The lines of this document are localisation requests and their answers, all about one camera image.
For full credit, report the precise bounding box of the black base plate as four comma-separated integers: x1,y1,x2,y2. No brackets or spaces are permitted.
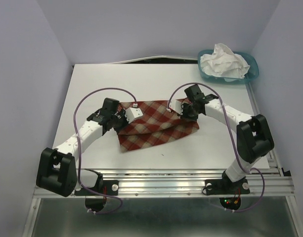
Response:
202,179,250,196
74,180,119,196

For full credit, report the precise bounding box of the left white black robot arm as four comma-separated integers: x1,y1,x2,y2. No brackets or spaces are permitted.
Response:
36,98,136,197

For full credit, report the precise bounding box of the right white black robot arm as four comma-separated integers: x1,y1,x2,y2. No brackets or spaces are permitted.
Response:
175,83,274,195

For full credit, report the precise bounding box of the teal plastic basket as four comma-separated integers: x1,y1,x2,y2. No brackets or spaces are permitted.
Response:
197,49,259,85

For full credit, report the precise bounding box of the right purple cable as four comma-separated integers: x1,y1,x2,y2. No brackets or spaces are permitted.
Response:
167,82,266,213

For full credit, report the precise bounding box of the red checked skirt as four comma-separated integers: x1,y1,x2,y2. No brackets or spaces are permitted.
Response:
118,100,199,153

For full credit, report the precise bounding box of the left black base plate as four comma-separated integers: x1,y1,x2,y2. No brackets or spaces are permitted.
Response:
74,180,119,196

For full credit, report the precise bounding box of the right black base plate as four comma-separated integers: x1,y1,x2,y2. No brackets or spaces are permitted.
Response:
202,179,250,196

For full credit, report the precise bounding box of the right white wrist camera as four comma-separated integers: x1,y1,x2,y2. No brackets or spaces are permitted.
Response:
167,100,183,116

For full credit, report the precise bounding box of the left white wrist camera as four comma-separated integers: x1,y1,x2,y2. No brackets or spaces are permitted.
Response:
125,107,143,123

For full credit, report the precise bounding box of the aluminium frame rail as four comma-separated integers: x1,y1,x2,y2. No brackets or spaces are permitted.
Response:
32,168,296,198

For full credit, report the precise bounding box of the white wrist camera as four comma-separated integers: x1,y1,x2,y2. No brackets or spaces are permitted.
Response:
125,107,143,123
167,100,183,116

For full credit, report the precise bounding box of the white crumpled cloth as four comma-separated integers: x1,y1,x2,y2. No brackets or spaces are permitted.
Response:
200,43,250,79

